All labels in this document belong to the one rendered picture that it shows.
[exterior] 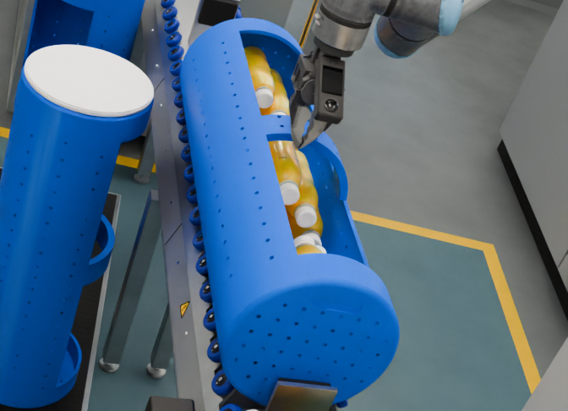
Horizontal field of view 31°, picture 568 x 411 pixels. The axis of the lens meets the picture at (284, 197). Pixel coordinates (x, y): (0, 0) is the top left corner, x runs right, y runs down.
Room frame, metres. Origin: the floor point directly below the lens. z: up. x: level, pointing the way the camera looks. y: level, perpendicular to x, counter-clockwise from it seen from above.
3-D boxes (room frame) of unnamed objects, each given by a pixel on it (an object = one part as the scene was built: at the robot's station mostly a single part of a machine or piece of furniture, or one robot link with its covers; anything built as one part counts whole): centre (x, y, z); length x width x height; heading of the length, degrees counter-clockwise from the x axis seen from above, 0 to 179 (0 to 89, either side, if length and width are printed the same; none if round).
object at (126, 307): (2.15, 0.30, 0.31); 0.06 x 0.06 x 0.63; 21
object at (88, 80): (1.88, 0.48, 1.03); 0.28 x 0.28 x 0.01
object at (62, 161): (1.88, 0.48, 0.59); 0.28 x 0.28 x 0.88
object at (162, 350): (2.20, 0.17, 0.31); 0.06 x 0.06 x 0.63; 21
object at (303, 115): (1.59, 0.03, 1.27); 0.06 x 0.03 x 0.09; 21
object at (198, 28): (2.44, 0.34, 1.00); 0.10 x 0.04 x 0.15; 111
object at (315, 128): (1.60, 0.00, 1.27); 0.06 x 0.03 x 0.09; 21
